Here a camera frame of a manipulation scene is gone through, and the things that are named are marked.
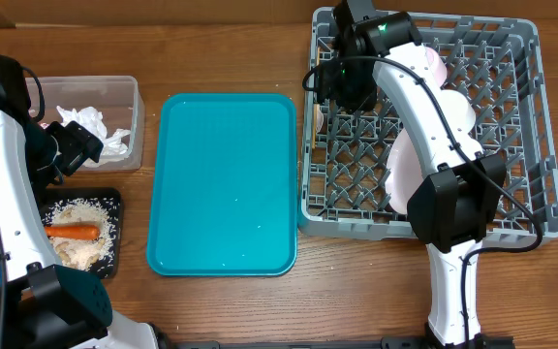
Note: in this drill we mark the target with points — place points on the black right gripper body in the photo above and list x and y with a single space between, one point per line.
352 82

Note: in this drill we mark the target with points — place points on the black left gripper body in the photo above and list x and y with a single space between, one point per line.
64 151

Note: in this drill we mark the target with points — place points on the white plastic fork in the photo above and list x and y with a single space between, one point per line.
320 120

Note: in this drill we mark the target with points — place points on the white paper napkin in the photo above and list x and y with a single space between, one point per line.
114 149

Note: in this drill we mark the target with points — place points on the orange carrot piece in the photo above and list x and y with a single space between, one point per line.
82 232

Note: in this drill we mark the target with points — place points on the pink bowl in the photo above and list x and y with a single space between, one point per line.
436 69

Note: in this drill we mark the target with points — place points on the large white plate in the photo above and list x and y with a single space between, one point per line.
405 175

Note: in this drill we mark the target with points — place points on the light green bowl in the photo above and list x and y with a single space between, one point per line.
458 112

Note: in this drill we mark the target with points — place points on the wooden chopstick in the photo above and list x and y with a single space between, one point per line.
315 109

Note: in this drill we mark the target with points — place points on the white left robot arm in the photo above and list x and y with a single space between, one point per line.
43 304

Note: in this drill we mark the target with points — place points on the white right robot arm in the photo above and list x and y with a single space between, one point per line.
439 177

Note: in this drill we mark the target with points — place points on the black food waste tray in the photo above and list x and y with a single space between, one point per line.
53 195

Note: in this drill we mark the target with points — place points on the grey dishwasher rack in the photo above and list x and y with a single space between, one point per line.
496 63

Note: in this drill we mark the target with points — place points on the clear plastic bin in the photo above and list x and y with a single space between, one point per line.
116 97

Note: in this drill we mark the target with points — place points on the rice and peanut scraps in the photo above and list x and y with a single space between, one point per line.
89 255

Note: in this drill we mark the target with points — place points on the teal plastic tray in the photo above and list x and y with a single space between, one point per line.
224 198

